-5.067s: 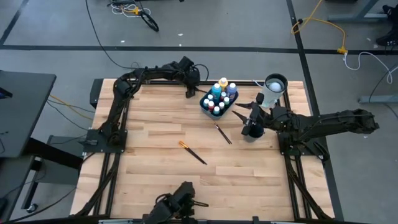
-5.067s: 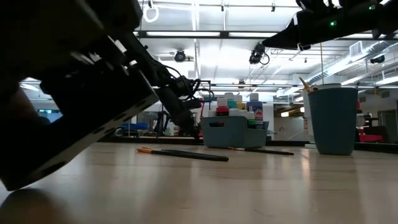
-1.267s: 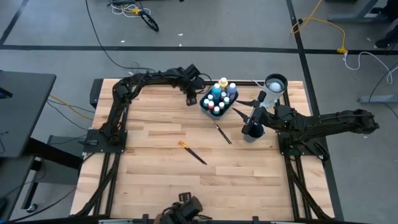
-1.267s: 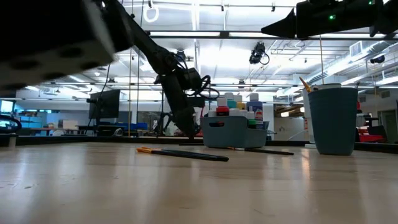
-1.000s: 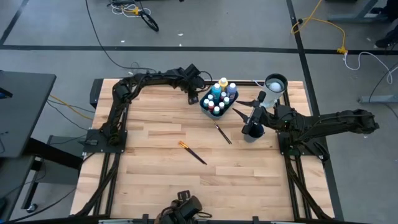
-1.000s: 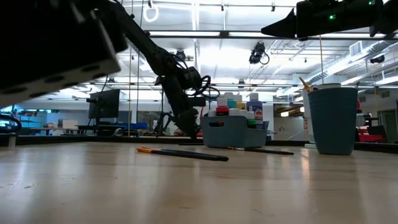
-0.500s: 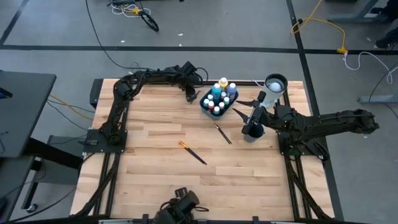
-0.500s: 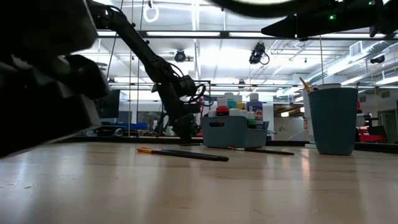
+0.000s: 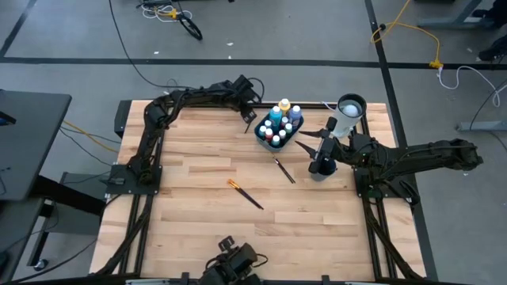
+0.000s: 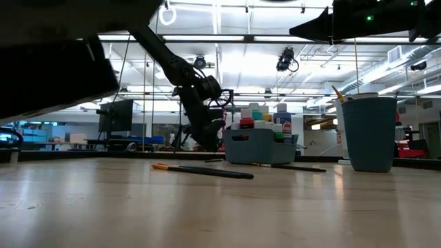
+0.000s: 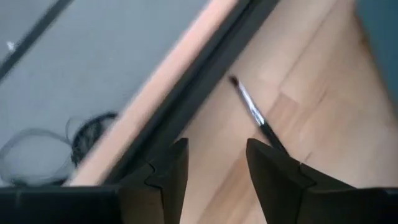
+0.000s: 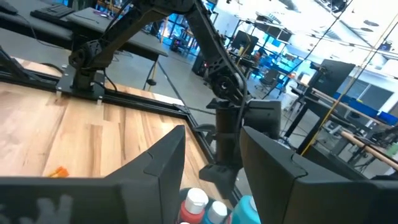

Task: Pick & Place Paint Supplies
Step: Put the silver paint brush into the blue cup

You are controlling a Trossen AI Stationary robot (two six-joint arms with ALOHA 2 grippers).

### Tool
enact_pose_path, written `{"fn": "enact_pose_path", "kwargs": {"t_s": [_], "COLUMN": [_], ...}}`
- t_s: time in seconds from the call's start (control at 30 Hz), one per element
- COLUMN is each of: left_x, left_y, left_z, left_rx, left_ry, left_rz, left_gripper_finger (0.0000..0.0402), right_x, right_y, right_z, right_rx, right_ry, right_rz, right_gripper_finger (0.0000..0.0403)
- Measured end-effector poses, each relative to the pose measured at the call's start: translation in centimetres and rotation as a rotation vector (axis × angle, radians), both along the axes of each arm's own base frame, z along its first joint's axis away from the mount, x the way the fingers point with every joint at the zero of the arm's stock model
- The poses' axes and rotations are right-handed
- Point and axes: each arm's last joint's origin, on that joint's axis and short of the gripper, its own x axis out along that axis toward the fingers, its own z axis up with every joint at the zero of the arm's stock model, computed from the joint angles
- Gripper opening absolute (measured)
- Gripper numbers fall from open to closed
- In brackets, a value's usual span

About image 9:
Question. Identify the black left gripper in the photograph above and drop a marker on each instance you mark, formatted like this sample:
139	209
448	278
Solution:
243	89

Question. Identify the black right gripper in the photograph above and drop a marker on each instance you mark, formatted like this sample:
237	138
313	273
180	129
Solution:
328	146

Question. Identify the black paintbrush gold ferrule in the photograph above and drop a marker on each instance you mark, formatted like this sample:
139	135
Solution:
245	194
248	127

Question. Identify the large yellow paint bottle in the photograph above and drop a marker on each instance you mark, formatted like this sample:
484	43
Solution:
284	105

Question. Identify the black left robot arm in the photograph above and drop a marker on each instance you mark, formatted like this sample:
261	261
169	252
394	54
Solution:
158	115

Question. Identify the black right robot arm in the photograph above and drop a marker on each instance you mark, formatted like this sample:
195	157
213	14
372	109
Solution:
428	152

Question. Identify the large teal paint bottle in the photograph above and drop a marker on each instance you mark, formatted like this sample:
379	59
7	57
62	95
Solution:
276	115

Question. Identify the large purple paint bottle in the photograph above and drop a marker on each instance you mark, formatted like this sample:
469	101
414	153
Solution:
295	115

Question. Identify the dark teal plastic cup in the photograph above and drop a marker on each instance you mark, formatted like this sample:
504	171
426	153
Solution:
328	171

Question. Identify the white cylinder black rim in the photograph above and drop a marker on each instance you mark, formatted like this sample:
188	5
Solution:
344	118

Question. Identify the teal plastic storage bin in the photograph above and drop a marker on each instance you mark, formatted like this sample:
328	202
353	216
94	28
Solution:
273	148

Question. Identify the grey desk foot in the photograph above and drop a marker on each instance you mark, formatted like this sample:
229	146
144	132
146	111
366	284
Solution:
455	22
481	126

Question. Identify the person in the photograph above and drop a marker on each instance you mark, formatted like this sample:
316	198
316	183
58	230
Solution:
495	51

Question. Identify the black desk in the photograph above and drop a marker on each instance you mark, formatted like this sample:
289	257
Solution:
31	138

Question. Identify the black aluminium table frame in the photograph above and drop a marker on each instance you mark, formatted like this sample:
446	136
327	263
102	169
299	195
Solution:
313	105

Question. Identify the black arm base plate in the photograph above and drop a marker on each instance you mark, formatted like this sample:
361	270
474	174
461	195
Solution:
126	190
362	192

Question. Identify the silver aluminium bracket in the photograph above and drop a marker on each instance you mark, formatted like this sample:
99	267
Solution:
146	282

